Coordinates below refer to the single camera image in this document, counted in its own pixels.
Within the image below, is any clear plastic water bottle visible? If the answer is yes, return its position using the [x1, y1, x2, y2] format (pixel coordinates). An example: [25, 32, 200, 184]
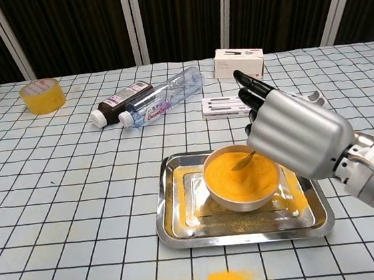
[114, 65, 209, 130]

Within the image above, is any bowl of yellow powder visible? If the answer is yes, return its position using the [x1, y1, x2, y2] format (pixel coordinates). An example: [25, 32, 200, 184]
[200, 140, 285, 216]

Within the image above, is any yellow tape roll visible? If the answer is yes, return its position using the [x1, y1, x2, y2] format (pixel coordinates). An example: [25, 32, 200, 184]
[18, 76, 69, 117]

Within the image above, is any dark brown bottle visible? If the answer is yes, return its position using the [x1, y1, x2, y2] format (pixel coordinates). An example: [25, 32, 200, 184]
[88, 79, 158, 128]

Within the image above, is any white stapler box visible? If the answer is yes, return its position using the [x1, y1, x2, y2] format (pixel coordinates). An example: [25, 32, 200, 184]
[211, 44, 267, 85]

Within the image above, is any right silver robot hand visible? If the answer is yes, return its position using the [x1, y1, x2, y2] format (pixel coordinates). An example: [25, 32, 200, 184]
[233, 59, 359, 188]

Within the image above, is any white folding stand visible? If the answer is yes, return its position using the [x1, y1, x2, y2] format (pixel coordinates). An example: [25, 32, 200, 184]
[200, 85, 330, 122]

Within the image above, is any checkered tablecloth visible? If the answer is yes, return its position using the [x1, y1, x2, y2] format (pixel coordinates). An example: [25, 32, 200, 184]
[0, 39, 374, 280]

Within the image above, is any dark folding partition screen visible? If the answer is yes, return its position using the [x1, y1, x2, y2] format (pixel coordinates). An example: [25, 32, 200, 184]
[0, 0, 374, 85]

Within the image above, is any silver spoon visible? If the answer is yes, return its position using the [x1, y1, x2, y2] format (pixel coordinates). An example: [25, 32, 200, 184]
[229, 150, 259, 172]

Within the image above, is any stainless steel tray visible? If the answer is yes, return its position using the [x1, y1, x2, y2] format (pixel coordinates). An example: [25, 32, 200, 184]
[148, 138, 337, 255]

